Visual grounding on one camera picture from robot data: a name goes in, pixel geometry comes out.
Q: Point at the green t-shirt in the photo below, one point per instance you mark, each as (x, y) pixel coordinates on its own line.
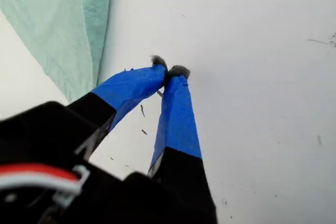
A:
(52, 11)

